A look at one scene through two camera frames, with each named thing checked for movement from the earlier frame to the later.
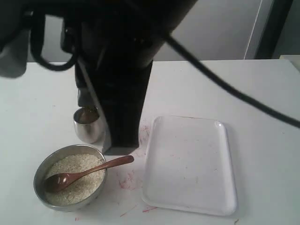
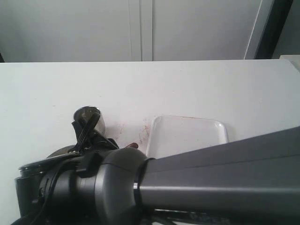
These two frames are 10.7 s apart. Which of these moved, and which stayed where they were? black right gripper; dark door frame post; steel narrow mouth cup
Moved: black right gripper
Stayed: steel narrow mouth cup; dark door frame post
